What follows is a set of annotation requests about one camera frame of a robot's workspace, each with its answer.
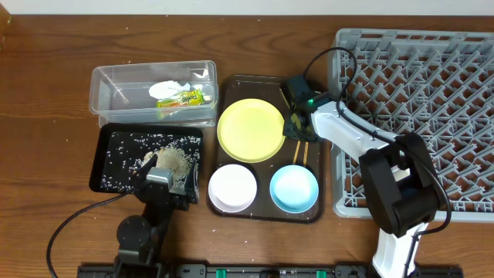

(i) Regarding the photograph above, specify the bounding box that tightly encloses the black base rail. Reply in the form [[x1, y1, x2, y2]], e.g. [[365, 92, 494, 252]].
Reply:
[[76, 262, 464, 278]]

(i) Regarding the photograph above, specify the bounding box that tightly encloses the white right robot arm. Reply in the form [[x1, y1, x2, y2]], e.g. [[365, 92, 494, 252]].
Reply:
[[280, 75, 448, 277]]

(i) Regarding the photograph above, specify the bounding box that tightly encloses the spilled rice pile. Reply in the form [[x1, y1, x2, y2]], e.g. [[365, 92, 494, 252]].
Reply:
[[100, 133, 202, 194]]

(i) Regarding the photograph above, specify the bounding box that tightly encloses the yellow plate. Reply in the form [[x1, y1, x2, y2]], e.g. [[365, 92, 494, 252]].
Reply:
[[217, 98, 286, 163]]

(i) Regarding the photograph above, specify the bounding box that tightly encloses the blue bowl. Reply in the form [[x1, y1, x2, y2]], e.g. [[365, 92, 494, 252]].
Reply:
[[269, 164, 319, 214]]

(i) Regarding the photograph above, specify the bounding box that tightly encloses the white tissue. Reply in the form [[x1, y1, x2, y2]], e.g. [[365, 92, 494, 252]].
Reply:
[[148, 80, 191, 100]]

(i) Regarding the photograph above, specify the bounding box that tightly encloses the wooden chopstick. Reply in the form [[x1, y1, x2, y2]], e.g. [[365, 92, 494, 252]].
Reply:
[[293, 141, 301, 164], [303, 142, 309, 167]]

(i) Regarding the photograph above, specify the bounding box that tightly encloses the pink bowl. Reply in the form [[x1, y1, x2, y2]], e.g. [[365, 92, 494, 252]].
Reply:
[[208, 164, 258, 213]]

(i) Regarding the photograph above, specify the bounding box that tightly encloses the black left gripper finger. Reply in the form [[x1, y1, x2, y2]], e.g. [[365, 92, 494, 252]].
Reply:
[[184, 161, 200, 204], [130, 154, 158, 184]]

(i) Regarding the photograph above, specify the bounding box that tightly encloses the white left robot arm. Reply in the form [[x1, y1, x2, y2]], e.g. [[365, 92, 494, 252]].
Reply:
[[111, 154, 199, 278]]

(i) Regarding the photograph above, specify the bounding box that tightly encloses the green snack wrapper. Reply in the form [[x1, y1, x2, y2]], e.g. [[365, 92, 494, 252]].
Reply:
[[156, 89, 205, 108]]

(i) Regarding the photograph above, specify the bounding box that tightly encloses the black bin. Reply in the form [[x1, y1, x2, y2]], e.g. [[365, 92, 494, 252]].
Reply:
[[89, 123, 204, 194]]

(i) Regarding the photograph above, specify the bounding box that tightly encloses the grey dishwasher rack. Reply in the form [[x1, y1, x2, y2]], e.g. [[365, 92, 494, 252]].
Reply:
[[328, 29, 493, 223]]

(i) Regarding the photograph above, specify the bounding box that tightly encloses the clear plastic bin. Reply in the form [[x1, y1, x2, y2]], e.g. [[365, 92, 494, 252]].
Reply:
[[89, 60, 218, 127]]

